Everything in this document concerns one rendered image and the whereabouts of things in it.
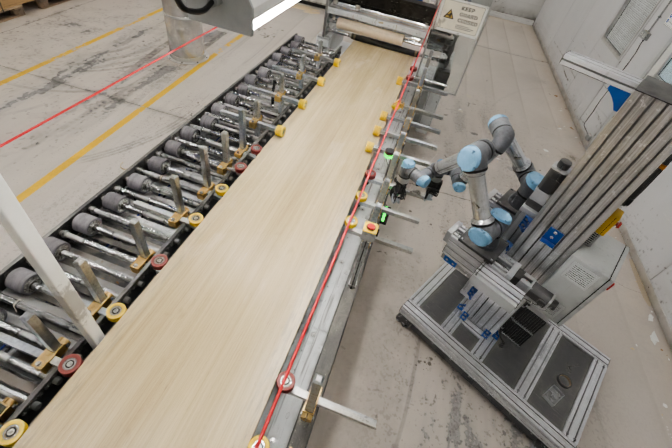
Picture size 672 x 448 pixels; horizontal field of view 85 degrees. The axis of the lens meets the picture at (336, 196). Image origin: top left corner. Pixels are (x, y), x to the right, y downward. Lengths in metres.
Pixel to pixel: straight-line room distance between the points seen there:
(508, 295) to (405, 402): 1.05
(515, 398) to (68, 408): 2.37
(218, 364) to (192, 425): 0.23
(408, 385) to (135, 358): 1.75
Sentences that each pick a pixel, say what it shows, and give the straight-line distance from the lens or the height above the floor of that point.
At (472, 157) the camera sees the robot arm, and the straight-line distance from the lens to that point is 1.86.
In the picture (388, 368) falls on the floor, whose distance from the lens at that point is 2.83.
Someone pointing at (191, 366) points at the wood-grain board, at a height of 0.90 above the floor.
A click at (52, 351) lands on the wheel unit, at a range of 2.03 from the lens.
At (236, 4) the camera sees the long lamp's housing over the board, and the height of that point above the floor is 2.35.
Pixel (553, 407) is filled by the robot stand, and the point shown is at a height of 0.21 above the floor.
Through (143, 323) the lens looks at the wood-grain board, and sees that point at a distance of 1.92.
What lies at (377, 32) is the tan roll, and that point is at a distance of 4.60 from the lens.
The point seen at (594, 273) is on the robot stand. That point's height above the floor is 1.21.
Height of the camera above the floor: 2.55
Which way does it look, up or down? 43 degrees down
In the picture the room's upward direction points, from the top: 12 degrees clockwise
